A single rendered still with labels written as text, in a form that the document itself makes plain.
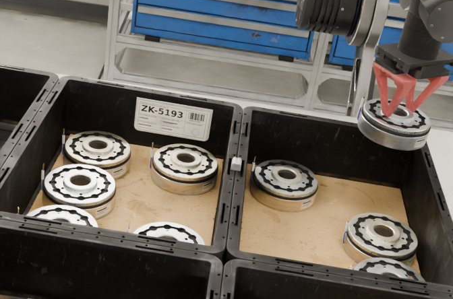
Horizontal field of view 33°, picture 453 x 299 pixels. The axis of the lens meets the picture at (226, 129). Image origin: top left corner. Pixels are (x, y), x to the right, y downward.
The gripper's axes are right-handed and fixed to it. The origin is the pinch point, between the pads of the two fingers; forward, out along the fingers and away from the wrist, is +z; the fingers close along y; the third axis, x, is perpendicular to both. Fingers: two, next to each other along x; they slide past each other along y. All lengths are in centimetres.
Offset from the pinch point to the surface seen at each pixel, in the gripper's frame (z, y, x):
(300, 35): 57, 108, 143
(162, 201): 18.9, -30.1, 13.1
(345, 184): 18.0, 1.1, 6.8
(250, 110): 8.5, -12.5, 18.5
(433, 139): 30, 51, 29
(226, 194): 8.8, -29.4, -0.6
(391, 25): 46, 136, 124
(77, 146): 16.0, -38.1, 27.0
